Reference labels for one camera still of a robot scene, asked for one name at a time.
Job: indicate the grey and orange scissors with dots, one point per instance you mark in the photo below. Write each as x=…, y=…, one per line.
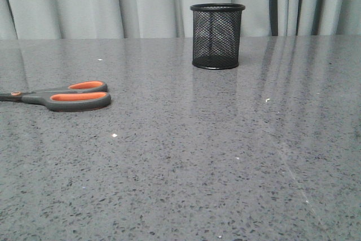
x=83, y=96

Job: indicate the black mesh pen bucket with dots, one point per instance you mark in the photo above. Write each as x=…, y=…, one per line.
x=216, y=35

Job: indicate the grey curtain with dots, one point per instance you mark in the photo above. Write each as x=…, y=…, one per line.
x=70, y=19

